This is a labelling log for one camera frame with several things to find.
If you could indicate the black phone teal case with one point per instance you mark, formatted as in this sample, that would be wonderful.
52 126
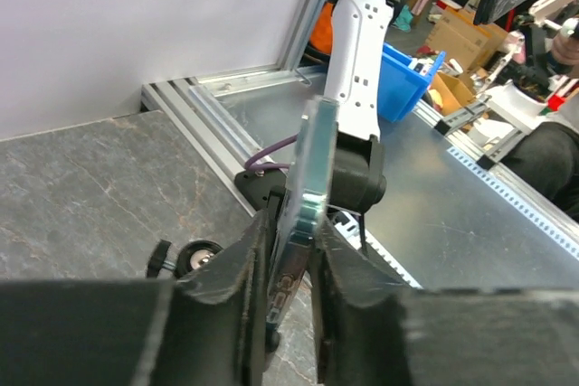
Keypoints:
304 206

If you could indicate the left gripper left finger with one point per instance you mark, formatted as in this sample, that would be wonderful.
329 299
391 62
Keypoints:
207 328

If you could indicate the right aluminium frame post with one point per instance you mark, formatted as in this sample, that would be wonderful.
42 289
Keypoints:
299 31

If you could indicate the black round base phone stand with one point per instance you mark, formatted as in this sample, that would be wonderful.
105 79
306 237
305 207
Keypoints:
192 256

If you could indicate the cardboard box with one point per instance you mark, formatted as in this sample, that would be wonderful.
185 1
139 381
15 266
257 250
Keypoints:
469 44

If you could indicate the blue plastic bin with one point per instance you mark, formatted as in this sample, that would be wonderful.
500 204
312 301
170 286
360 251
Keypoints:
403 81

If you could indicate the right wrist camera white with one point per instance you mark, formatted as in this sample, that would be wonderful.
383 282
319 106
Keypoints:
541 10

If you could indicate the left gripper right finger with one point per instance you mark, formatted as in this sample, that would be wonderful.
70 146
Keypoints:
372 329

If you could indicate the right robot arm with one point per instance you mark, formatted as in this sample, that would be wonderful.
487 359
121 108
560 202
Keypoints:
336 159

